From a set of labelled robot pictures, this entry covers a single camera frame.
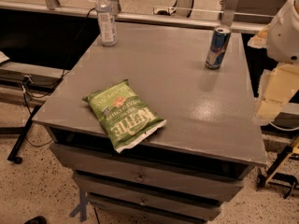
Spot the blue silver redbull can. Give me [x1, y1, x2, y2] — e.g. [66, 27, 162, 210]
[206, 25, 231, 70]

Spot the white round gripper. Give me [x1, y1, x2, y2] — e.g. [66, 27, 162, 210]
[248, 0, 299, 121]

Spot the grey drawer cabinet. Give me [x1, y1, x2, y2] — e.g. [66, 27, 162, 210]
[35, 23, 266, 224]

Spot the green jalapeno chip bag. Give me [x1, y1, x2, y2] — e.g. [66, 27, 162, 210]
[83, 80, 166, 153]

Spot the clear plastic water bottle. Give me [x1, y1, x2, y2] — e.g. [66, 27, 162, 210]
[95, 0, 117, 47]

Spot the metal window rail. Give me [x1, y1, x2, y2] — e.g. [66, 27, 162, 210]
[0, 1, 264, 34]

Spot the black cable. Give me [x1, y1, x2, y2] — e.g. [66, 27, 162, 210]
[18, 7, 96, 147]

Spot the yellow black wheeled base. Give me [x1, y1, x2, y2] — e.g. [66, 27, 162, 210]
[256, 136, 299, 199]

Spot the black stand leg with wheel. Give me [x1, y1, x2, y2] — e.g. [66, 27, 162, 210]
[7, 105, 40, 164]

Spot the black shoe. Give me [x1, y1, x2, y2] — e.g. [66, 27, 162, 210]
[24, 216, 47, 224]

